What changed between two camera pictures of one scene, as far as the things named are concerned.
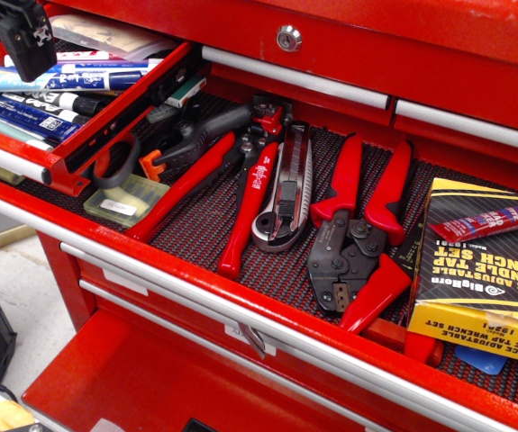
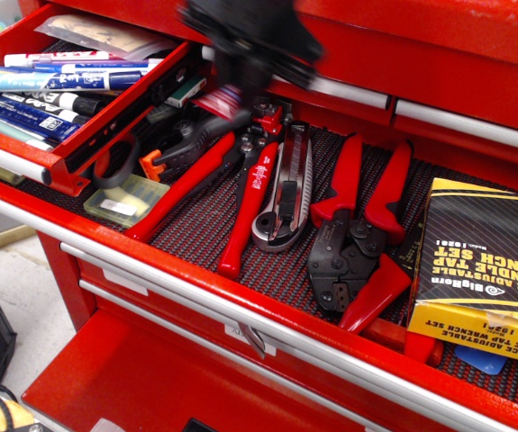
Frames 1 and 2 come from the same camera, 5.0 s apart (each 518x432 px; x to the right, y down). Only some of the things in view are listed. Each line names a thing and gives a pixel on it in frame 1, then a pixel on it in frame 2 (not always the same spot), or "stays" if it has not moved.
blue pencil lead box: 27,116 stays
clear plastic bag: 128,42 stays
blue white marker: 44,82 stays
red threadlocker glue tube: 483,222 → 222,100
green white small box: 196,85 stays
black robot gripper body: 23,25 → 258,41
